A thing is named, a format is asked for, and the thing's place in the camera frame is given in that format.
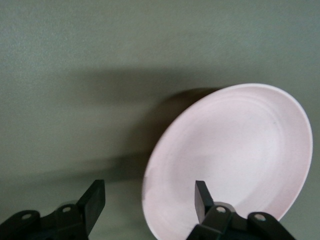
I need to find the pink plate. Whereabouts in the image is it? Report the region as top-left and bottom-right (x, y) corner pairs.
(141, 84), (314, 240)

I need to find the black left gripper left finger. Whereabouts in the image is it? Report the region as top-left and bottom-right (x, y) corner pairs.
(0, 179), (106, 240)

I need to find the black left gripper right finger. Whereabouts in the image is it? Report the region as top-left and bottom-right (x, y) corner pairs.
(186, 180), (298, 240)

